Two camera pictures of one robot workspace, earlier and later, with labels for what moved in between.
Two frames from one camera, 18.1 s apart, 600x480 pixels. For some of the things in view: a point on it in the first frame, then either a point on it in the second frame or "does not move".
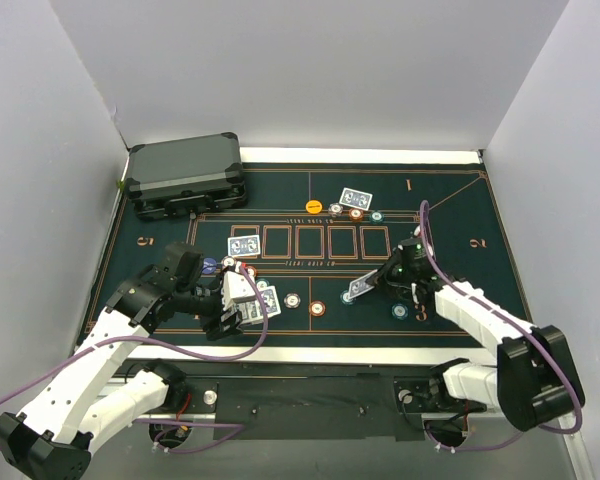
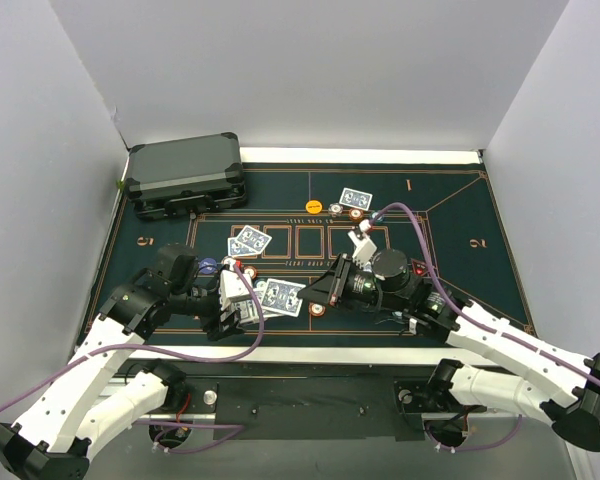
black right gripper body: [384, 280] -> [338, 282]
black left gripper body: [220, 310] does not move
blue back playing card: [355, 199] does not move
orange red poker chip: [251, 270] does not move
